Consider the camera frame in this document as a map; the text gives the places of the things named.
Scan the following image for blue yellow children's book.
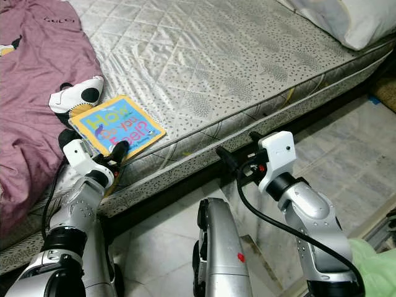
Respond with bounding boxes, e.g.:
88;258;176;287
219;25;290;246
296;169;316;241
69;94;167;163

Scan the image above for silver robot leg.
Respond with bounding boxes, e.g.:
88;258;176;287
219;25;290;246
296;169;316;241
93;219;126;297
192;197;256;297

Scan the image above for silver left robot leg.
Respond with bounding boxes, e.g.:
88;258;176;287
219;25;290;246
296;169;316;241
93;219;126;297

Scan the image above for silver right robot leg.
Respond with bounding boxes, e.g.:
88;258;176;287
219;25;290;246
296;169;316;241
192;197;256;297

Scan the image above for white pillow with green tree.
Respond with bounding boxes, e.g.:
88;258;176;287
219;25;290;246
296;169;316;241
275;0;396;52

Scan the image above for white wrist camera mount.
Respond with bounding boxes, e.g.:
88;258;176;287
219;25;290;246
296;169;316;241
64;139;103;181
258;129;297;193

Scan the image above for grey quilted mattress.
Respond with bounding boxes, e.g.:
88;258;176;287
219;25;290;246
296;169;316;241
0;0;396;274

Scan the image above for purple cartoon mouse blanket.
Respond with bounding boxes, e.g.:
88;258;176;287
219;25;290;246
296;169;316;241
0;0;106;237

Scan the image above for dark bed frame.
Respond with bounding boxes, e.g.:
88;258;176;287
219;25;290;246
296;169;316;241
0;65;396;297

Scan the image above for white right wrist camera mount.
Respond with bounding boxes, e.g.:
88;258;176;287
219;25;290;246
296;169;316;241
258;129;297;193

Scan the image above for brown door mat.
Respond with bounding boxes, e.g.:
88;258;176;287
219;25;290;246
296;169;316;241
368;77;396;116

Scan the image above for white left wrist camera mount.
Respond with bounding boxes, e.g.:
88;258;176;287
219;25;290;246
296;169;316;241
64;139;103;181

